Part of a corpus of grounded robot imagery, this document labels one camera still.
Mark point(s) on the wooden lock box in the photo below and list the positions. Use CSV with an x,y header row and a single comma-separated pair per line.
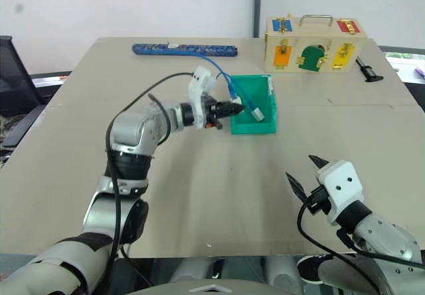
x,y
315,36

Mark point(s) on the green plastic bin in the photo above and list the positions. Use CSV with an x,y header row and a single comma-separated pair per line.
x,y
262,127

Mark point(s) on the black small clamp tool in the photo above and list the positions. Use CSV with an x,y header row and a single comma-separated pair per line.
x,y
368,72

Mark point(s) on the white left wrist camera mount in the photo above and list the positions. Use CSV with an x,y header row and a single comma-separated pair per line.
x,y
199,89

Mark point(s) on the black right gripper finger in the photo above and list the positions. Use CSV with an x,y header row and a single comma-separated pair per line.
x,y
318,162
296,186

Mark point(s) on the purple pen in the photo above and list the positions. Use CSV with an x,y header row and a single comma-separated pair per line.
x,y
420,71

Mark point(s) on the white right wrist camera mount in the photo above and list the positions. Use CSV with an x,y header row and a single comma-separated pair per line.
x,y
343,185

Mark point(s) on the black low side shelf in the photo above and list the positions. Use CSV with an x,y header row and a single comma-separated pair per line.
x,y
50,82

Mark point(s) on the grey rounded robot torso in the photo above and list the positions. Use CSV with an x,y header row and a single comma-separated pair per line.
x,y
212,286

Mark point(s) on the black white-edged rounded shape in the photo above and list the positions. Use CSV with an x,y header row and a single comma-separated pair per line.
x,y
308,270

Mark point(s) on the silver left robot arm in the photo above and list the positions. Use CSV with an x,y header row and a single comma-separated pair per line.
x,y
133,129

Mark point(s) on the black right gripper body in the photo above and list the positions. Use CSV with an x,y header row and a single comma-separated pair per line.
x,y
318,202

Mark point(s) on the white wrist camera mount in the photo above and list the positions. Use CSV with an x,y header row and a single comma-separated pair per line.
x,y
199,89
343,185

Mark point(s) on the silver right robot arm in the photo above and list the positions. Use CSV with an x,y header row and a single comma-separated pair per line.
x,y
385,238

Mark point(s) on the blue patterned long stick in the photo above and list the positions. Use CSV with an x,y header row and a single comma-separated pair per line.
x,y
186,50

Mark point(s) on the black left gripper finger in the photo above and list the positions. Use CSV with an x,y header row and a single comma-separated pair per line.
x,y
230,113
232,105

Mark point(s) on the silver vertical post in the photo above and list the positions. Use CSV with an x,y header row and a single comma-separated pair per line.
x,y
256,6

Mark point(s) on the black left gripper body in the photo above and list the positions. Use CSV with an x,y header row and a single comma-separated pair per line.
x,y
212,111

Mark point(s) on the white coupler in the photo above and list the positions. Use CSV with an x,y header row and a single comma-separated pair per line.
x,y
258,114

